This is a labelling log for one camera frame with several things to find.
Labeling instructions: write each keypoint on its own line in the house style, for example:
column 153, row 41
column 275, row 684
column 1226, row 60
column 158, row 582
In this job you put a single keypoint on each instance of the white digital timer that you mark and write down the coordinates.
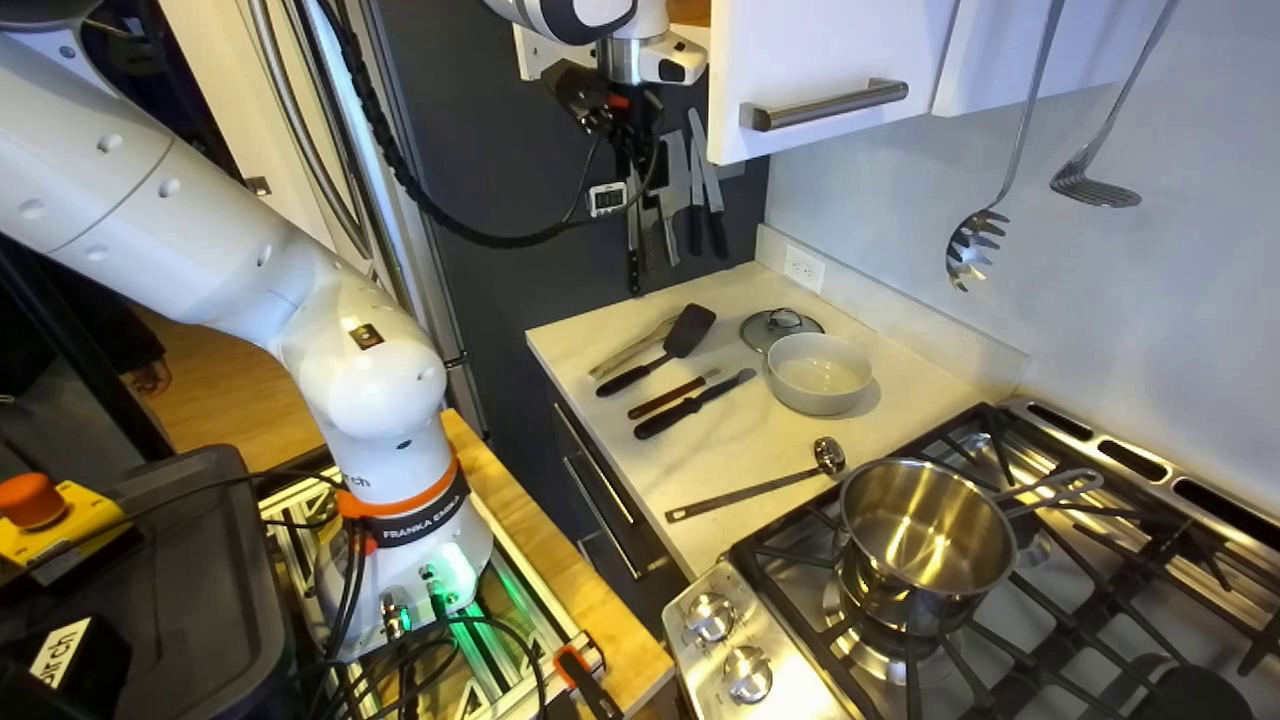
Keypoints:
column 607, row 198

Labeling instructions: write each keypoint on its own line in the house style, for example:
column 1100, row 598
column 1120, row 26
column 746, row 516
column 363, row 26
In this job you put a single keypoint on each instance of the black plastic bin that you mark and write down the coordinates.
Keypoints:
column 190, row 600

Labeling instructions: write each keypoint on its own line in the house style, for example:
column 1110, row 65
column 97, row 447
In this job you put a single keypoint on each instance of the glass pot lid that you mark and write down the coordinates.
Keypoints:
column 775, row 322

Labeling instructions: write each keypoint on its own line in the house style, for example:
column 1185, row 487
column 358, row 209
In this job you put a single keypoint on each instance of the stove knob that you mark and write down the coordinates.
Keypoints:
column 710, row 617
column 748, row 675

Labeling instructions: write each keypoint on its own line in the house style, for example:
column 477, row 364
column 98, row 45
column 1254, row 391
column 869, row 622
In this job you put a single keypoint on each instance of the black box with white label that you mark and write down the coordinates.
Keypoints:
column 60, row 660

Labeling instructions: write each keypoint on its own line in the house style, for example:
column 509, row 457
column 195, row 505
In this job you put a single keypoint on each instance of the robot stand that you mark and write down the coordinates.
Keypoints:
column 560, row 560

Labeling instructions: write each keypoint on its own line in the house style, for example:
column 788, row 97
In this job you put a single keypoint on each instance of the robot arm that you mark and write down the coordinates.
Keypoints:
column 150, row 200

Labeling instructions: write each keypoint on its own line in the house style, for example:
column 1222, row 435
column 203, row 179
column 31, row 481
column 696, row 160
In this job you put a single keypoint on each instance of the white wall cabinet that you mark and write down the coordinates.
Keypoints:
column 1000, row 50

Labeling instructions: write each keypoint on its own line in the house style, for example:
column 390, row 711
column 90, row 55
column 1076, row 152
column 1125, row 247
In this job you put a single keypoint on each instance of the white cabinet door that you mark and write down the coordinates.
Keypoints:
column 800, row 40

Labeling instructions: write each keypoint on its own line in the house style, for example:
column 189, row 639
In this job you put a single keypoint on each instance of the yellow emergency stop button box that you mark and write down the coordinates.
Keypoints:
column 60, row 520

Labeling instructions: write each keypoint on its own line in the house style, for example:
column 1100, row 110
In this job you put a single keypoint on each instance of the stove burner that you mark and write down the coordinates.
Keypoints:
column 880, row 650
column 1195, row 695

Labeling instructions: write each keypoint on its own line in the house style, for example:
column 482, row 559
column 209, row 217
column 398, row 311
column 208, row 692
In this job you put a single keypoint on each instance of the dark drawer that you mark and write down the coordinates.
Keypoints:
column 620, row 545
column 590, row 440

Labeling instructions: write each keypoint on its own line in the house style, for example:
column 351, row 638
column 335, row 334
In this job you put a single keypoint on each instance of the black spatula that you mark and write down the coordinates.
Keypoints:
column 690, row 328

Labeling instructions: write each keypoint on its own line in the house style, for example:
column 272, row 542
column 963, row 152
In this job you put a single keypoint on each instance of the black and orange clamp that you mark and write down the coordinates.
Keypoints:
column 585, row 685

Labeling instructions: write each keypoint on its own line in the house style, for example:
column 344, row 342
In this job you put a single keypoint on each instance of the grey bowl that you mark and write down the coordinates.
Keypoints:
column 818, row 378

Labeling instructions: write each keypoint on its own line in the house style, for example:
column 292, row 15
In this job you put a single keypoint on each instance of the white wall socket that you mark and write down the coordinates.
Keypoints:
column 804, row 269

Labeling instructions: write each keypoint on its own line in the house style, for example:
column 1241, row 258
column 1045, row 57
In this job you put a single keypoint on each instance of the steel ladle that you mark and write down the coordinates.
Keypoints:
column 828, row 455

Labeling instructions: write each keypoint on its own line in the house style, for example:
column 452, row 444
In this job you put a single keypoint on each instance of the stainless steel pot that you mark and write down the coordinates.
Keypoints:
column 925, row 530

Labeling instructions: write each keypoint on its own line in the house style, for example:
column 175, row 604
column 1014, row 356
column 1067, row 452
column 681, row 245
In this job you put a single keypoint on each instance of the stainless steel gas stove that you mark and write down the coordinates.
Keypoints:
column 1100, row 600

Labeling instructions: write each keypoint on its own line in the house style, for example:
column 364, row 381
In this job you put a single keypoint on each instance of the steel pasta spoon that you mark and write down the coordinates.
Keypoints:
column 975, row 245

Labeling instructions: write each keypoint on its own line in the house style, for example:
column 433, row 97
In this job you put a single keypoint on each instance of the silver tongs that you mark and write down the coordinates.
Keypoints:
column 630, row 352

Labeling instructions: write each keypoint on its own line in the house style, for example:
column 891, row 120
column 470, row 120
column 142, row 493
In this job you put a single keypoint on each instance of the steel slotted turner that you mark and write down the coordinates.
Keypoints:
column 1095, row 187

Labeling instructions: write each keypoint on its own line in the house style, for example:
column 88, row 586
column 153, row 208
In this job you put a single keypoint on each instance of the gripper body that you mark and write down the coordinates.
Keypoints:
column 636, row 112

